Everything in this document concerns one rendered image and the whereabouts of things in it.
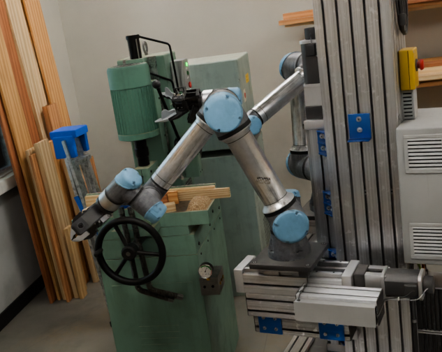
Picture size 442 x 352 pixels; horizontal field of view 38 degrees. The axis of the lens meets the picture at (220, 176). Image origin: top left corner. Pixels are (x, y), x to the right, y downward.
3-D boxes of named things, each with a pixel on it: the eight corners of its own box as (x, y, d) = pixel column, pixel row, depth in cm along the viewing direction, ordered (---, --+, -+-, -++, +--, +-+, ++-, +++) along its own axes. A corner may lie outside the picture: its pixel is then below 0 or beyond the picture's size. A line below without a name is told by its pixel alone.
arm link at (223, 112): (311, 220, 214) (228, 81, 202) (318, 235, 199) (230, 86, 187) (279, 237, 215) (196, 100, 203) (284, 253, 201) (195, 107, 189)
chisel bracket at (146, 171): (136, 188, 273) (133, 169, 270) (145, 179, 286) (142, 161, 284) (152, 186, 271) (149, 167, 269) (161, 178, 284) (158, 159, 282)
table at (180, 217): (63, 242, 262) (61, 228, 260) (91, 217, 291) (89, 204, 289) (206, 232, 250) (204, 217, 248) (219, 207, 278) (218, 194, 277)
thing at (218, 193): (111, 207, 281) (109, 198, 280) (112, 204, 283) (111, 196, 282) (230, 197, 270) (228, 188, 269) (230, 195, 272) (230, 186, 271)
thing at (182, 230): (98, 240, 270) (97, 232, 269) (115, 223, 290) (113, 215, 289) (189, 235, 262) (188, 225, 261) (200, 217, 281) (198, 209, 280)
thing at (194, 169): (180, 178, 289) (177, 153, 286) (183, 174, 296) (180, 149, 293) (200, 177, 287) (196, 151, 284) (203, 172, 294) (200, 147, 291)
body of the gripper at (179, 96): (171, 87, 252) (200, 84, 250) (177, 101, 259) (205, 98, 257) (169, 102, 248) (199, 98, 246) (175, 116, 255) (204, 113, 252)
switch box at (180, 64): (174, 96, 292) (169, 61, 288) (179, 93, 301) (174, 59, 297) (188, 94, 290) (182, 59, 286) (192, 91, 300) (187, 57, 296)
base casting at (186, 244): (97, 260, 272) (93, 240, 270) (137, 216, 327) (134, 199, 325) (197, 254, 263) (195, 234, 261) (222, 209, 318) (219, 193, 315)
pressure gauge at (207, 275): (199, 283, 260) (196, 265, 257) (201, 279, 263) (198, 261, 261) (214, 282, 258) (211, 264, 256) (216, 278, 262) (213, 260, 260)
